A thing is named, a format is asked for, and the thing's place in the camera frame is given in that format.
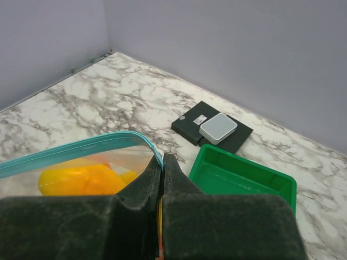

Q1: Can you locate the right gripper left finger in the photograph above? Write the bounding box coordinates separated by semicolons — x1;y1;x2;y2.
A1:
1;159;161;259

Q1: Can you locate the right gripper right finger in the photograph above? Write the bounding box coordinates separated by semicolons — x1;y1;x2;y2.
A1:
162;153;308;259

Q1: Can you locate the orange yellow mango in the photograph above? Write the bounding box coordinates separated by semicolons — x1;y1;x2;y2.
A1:
38;164;126;196

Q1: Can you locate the green plastic tray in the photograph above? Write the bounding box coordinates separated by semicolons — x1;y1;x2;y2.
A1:
189;145;297;213

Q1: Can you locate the clear zip top bag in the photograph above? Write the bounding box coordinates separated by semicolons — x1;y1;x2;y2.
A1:
1;131;164;198

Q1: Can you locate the yellow banana bunch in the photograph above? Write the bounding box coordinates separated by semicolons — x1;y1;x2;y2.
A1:
120;171;137;185

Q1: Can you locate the grey translucent small case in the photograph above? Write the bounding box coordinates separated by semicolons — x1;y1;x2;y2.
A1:
199;113;238;145

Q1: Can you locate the black flat box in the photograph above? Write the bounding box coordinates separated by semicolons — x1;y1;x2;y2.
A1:
171;101;253;154

